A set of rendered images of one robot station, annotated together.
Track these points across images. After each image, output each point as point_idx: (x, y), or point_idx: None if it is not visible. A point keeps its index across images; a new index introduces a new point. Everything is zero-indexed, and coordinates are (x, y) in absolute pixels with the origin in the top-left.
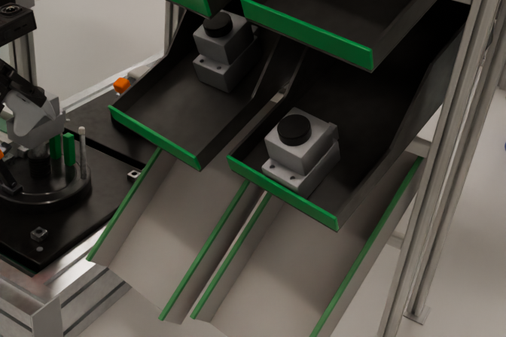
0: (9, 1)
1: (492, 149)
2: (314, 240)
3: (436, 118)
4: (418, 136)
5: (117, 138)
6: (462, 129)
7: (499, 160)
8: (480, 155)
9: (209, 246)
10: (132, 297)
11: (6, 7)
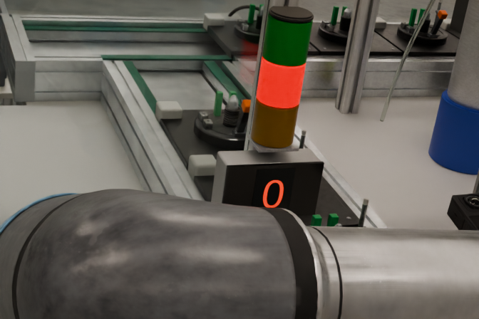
0: (311, 202)
1: (435, 169)
2: None
3: (369, 161)
4: (388, 184)
5: None
6: (396, 162)
7: (452, 176)
8: (438, 178)
9: None
10: None
11: (474, 200)
